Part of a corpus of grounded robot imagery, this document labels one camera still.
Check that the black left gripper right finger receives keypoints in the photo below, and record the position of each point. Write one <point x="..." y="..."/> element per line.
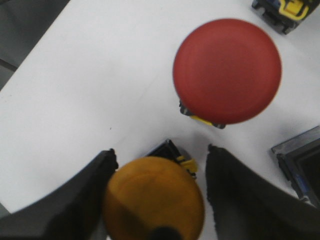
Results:
<point x="248" y="207"/>

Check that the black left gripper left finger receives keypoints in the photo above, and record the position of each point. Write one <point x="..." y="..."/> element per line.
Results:
<point x="71" y="212"/>

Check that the yellow mushroom push button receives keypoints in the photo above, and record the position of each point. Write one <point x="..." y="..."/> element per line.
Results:
<point x="155" y="197"/>

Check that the red mushroom push button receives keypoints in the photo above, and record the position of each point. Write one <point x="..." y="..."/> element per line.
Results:
<point x="226" y="71"/>

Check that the black blue switch block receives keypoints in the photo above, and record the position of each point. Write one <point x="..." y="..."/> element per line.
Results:
<point x="299" y="160"/>

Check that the push button switch block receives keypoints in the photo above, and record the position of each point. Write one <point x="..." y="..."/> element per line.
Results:
<point x="286" y="13"/>

